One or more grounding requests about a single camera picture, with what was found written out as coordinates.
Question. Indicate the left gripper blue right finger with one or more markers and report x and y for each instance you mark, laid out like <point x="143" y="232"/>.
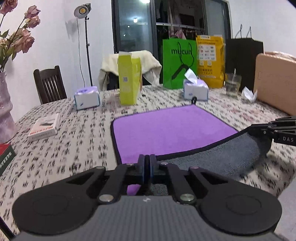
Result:
<point x="154" y="169"/>

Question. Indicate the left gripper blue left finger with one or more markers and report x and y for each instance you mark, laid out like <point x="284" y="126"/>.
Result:
<point x="142" y="170"/>

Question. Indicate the purple and grey towel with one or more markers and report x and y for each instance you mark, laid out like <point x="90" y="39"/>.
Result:
<point x="187" y="136"/>

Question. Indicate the pink suitcase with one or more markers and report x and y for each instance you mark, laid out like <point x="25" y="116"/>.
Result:
<point x="274" y="80"/>

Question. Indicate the crumpled white paper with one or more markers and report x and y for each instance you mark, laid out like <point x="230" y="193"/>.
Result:
<point x="248" y="96"/>

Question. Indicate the glass cup with straw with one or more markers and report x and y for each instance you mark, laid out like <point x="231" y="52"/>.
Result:
<point x="232" y="83"/>

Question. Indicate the black paper bag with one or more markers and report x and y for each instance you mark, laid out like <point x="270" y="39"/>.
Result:
<point x="241" y="56"/>

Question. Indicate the right white tissue pack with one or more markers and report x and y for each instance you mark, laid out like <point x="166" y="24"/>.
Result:
<point x="193" y="86"/>

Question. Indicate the white tissue pack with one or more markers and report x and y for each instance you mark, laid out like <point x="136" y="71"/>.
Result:
<point x="87" y="97"/>
<point x="193" y="86"/>

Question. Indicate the lime green carton box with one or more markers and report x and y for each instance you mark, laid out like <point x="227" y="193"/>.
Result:
<point x="130" y="78"/>

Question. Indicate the left white tissue pack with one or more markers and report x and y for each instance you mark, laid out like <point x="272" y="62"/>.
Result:
<point x="87" y="97"/>

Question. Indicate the cream cloth on chair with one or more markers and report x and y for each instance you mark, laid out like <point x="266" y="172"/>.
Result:
<point x="151" y="68"/>

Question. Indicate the calligraphy print tablecloth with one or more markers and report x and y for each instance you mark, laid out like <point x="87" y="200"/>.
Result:
<point x="83" y="141"/>

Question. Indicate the yellow printed bag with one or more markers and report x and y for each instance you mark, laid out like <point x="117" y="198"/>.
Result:
<point x="211" y="60"/>

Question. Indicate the white flat box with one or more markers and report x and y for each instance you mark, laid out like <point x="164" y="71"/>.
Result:
<point x="44" y="127"/>

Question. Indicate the green mucun paper bag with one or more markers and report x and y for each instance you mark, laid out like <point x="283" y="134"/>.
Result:
<point x="179" y="55"/>

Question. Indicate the dark wooden chair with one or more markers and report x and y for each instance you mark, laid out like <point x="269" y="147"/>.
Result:
<point x="49" y="85"/>

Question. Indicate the red and green box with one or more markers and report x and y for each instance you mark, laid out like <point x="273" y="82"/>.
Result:
<point x="7" y="155"/>

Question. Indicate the dark framed window door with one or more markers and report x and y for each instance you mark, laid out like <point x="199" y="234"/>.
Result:
<point x="143" y="25"/>

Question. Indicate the pink textured vase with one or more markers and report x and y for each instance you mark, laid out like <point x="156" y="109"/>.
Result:
<point x="8" y="127"/>

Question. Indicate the dried pink roses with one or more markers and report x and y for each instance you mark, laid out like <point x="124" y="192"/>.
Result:
<point x="20" y="40"/>

